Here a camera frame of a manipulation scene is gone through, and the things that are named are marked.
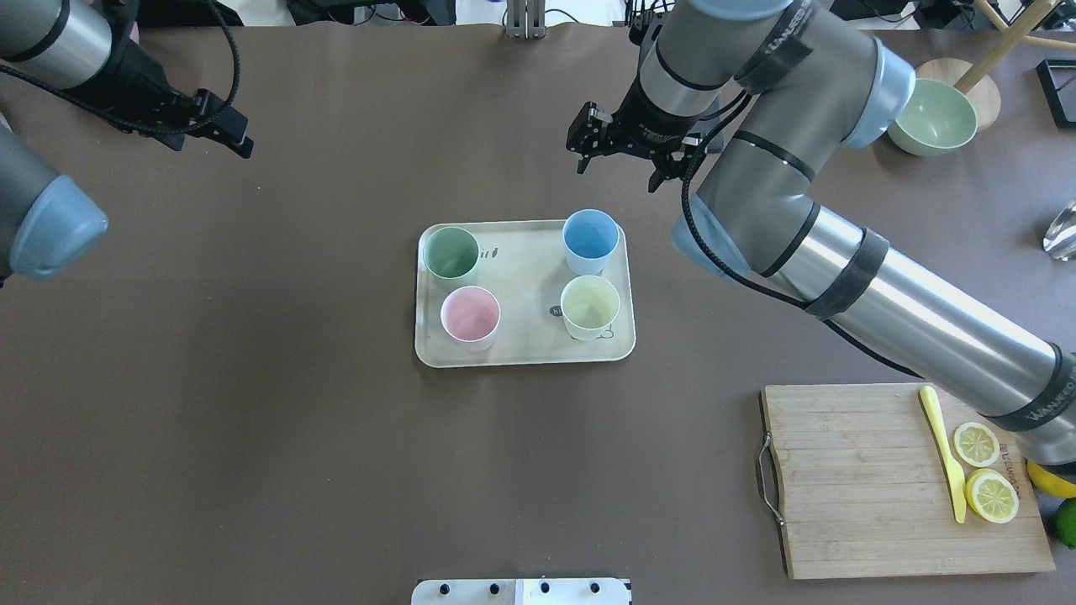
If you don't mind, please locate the pale yellow cup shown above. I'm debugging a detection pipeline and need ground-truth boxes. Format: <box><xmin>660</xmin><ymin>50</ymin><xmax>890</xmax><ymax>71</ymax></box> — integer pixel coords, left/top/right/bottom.
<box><xmin>560</xmin><ymin>275</ymin><xmax>621</xmax><ymax>341</ymax></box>

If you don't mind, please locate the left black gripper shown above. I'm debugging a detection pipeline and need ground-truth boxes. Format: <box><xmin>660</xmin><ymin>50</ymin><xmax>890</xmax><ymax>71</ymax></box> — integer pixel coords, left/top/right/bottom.
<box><xmin>76</xmin><ymin>39</ymin><xmax>254</xmax><ymax>160</ymax></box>

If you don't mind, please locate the blue cup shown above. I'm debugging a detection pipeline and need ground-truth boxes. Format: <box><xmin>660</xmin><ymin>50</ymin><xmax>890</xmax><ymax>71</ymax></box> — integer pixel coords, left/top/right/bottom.
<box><xmin>562</xmin><ymin>209</ymin><xmax>621</xmax><ymax>276</ymax></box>

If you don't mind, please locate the green lime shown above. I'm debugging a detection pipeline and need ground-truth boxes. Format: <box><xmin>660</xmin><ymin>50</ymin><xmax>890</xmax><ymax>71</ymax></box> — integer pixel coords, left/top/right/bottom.
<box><xmin>1053</xmin><ymin>498</ymin><xmax>1076</xmax><ymax>550</ymax></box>

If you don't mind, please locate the lower whole lemon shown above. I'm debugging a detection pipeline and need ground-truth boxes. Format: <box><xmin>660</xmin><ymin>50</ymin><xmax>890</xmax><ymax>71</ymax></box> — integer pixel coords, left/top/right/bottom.
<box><xmin>1027</xmin><ymin>460</ymin><xmax>1076</xmax><ymax>500</ymax></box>

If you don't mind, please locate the green bowl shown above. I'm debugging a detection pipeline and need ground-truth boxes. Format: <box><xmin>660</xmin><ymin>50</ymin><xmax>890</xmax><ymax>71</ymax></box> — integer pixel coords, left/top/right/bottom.
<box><xmin>887</xmin><ymin>79</ymin><xmax>978</xmax><ymax>157</ymax></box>

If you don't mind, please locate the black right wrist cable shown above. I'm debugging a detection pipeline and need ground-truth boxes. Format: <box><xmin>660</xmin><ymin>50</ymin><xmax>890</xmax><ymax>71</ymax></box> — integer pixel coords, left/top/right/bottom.
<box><xmin>679</xmin><ymin>88</ymin><xmax>926</xmax><ymax>379</ymax></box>

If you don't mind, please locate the steel scoop on table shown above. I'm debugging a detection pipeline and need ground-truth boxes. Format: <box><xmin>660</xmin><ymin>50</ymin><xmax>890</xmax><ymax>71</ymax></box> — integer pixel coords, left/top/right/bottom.
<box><xmin>1042</xmin><ymin>200</ymin><xmax>1075</xmax><ymax>261</ymax></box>

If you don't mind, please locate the upper lemon slice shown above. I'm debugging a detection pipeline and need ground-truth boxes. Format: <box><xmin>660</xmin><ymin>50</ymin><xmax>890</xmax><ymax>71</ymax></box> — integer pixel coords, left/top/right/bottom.
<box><xmin>952</xmin><ymin>421</ymin><xmax>1000</xmax><ymax>468</ymax></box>

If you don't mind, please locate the wooden cutting board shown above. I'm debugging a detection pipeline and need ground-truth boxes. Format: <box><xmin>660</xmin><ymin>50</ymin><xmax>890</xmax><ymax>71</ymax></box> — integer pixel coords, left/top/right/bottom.
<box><xmin>760</xmin><ymin>383</ymin><xmax>1054</xmax><ymax>581</ymax></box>

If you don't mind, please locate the black frame object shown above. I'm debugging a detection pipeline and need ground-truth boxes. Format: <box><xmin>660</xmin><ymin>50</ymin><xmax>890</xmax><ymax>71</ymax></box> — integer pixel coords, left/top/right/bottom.
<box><xmin>1035</xmin><ymin>59</ymin><xmax>1075</xmax><ymax>129</ymax></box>

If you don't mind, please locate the green cup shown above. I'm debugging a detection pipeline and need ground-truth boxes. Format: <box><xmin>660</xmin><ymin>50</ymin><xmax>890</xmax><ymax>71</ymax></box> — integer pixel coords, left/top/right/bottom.
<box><xmin>422</xmin><ymin>226</ymin><xmax>480</xmax><ymax>290</ymax></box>

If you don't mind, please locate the lemon slice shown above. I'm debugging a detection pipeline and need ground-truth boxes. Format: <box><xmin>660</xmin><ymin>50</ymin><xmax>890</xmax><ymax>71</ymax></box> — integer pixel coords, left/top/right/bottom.
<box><xmin>964</xmin><ymin>468</ymin><xmax>1020</xmax><ymax>524</ymax></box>
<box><xmin>952</xmin><ymin>421</ymin><xmax>1000</xmax><ymax>468</ymax></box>

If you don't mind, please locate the wooden stand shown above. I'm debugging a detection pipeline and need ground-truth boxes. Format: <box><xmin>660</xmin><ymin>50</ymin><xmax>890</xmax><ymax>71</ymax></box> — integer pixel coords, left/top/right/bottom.
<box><xmin>915</xmin><ymin>1</ymin><xmax>1073</xmax><ymax>133</ymax></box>

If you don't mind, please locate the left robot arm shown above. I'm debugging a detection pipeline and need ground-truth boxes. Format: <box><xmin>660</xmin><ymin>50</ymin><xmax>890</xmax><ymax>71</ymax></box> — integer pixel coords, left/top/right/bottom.
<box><xmin>1</xmin><ymin>1</ymin><xmax>254</xmax><ymax>281</ymax></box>

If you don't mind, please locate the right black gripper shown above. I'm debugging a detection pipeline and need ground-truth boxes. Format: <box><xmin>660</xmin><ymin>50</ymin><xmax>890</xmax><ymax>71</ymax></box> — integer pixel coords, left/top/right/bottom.
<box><xmin>566</xmin><ymin>82</ymin><xmax>707</xmax><ymax>194</ymax></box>

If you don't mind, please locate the yellow plastic knife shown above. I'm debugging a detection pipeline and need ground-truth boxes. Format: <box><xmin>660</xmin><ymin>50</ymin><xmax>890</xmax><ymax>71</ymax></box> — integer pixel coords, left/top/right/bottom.
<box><xmin>918</xmin><ymin>384</ymin><xmax>968</xmax><ymax>524</ymax></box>

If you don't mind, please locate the lower lemon slice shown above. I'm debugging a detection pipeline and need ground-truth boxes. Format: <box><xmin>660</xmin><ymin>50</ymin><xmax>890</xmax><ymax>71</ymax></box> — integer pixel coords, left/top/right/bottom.
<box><xmin>964</xmin><ymin>468</ymin><xmax>1020</xmax><ymax>524</ymax></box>

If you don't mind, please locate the pink cup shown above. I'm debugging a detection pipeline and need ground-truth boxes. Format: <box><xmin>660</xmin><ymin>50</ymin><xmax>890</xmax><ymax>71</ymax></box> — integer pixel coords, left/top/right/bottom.
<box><xmin>440</xmin><ymin>286</ymin><xmax>501</xmax><ymax>352</ymax></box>

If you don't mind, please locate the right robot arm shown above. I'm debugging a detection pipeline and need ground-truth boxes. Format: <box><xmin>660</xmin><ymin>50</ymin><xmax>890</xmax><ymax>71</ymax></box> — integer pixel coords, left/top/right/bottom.
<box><xmin>566</xmin><ymin>1</ymin><xmax>1075</xmax><ymax>477</ymax></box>

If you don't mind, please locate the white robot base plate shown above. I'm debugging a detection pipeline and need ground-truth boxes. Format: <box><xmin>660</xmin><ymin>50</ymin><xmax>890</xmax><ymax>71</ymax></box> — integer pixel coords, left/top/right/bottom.
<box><xmin>410</xmin><ymin>577</ymin><xmax>634</xmax><ymax>604</ymax></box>

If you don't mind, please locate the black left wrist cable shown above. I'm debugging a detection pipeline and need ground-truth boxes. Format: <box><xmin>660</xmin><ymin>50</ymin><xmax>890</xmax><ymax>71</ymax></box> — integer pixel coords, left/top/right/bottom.
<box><xmin>0</xmin><ymin>0</ymin><xmax>242</xmax><ymax>137</ymax></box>

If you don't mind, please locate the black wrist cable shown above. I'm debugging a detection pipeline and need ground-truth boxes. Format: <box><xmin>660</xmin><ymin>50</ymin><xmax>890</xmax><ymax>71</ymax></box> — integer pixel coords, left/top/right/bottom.
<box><xmin>0</xmin><ymin>0</ymin><xmax>242</xmax><ymax>137</ymax></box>
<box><xmin>679</xmin><ymin>88</ymin><xmax>926</xmax><ymax>379</ymax></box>

